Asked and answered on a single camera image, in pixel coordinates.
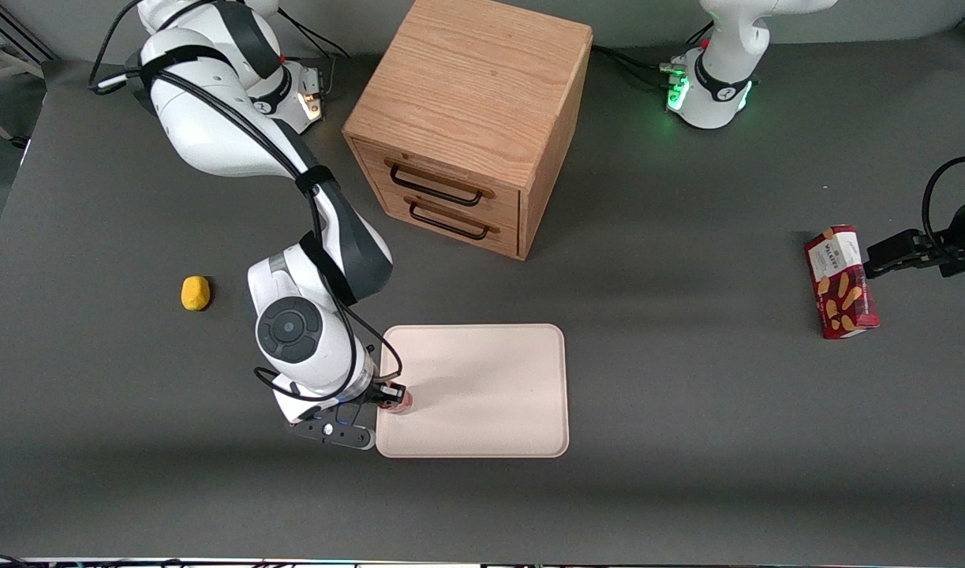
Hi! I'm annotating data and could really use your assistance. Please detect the black base cables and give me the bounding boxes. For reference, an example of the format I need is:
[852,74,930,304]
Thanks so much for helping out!
[275,11,355,61]
[591,44,677,90]

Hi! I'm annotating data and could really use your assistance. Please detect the wooden two-drawer cabinet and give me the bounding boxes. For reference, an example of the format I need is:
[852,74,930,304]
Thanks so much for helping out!
[342,0,593,261]

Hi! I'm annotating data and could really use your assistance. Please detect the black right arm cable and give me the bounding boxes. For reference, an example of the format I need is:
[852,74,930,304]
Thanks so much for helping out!
[88,0,404,405]

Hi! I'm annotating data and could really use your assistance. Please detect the red tartan shortbread box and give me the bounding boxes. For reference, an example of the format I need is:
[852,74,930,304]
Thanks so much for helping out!
[804,225,881,340]

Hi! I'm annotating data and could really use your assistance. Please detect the black left base cables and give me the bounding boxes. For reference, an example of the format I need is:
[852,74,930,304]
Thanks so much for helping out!
[591,44,677,90]

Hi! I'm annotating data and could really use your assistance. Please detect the white metal frame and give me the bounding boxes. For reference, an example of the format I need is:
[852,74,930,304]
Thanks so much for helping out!
[0,22,46,144]

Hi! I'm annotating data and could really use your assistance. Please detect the cream rectangular tray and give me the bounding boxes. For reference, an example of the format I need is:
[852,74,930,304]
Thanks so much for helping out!
[375,323,570,459]

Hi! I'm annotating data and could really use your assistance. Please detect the black right base cables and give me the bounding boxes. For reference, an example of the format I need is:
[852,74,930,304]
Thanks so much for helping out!
[275,11,355,61]

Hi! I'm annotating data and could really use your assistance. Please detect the black wire drawer handle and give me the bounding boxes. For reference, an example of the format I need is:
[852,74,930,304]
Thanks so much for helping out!
[404,196,500,241]
[384,158,496,207]

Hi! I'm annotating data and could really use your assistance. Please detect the yellow lemon toy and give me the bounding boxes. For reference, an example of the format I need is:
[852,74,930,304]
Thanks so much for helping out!
[181,275,212,312]

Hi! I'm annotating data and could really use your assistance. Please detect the black left gripper cable loop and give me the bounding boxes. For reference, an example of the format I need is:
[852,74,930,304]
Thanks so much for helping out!
[922,155,965,247]

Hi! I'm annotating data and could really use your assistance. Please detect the black velcro cable strap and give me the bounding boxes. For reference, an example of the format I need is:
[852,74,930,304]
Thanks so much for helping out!
[294,166,335,196]

